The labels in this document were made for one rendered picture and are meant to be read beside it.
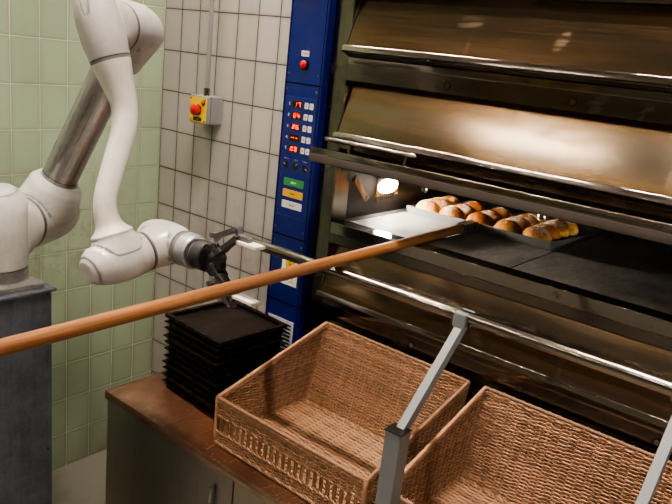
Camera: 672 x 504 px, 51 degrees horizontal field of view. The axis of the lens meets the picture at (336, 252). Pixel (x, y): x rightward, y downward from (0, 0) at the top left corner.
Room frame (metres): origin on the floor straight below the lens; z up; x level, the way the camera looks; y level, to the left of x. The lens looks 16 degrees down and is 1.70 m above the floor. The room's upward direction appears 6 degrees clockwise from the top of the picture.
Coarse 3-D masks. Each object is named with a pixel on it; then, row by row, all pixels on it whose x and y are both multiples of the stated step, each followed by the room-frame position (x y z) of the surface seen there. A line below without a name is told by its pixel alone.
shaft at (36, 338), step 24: (408, 240) 1.99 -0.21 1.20; (432, 240) 2.10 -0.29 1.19; (312, 264) 1.65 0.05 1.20; (336, 264) 1.72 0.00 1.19; (216, 288) 1.41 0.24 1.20; (240, 288) 1.46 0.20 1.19; (120, 312) 1.22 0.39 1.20; (144, 312) 1.26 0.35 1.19; (24, 336) 1.07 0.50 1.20; (48, 336) 1.10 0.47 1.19; (72, 336) 1.14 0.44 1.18
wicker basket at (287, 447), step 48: (336, 336) 2.13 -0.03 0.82; (240, 384) 1.88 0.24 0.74; (288, 384) 2.05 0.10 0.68; (336, 384) 2.07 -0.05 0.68; (384, 384) 1.98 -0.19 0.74; (288, 432) 1.90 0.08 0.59; (336, 432) 1.94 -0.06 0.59; (384, 432) 1.92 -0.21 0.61; (432, 432) 1.71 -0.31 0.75; (288, 480) 1.63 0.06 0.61; (336, 480) 1.53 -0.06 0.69
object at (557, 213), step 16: (320, 160) 2.08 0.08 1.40; (336, 160) 2.05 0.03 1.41; (384, 176) 1.94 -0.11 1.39; (400, 176) 1.91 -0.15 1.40; (416, 176) 1.88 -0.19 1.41; (448, 192) 1.81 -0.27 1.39; (464, 192) 1.79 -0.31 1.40; (480, 192) 1.76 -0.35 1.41; (528, 208) 1.68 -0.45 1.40; (544, 208) 1.65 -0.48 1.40; (592, 224) 1.58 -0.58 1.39; (608, 224) 1.56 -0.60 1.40; (624, 224) 1.54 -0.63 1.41; (656, 240) 1.49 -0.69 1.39
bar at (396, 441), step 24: (384, 288) 1.64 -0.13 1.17; (456, 312) 1.51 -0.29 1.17; (456, 336) 1.49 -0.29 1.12; (504, 336) 1.44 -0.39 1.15; (528, 336) 1.41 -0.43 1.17; (576, 360) 1.34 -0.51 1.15; (600, 360) 1.32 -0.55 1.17; (432, 384) 1.42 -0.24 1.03; (648, 384) 1.26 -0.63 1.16; (408, 408) 1.38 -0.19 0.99; (408, 432) 1.34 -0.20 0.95; (384, 456) 1.34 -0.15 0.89; (384, 480) 1.33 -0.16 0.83; (648, 480) 1.12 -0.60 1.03
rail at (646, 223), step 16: (352, 160) 2.01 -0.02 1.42; (368, 160) 1.98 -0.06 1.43; (432, 176) 1.85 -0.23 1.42; (448, 176) 1.82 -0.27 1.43; (496, 192) 1.74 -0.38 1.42; (512, 192) 1.71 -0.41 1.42; (560, 208) 1.64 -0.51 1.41; (576, 208) 1.61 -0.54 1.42; (592, 208) 1.59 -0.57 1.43; (640, 224) 1.52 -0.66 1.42; (656, 224) 1.50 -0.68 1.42
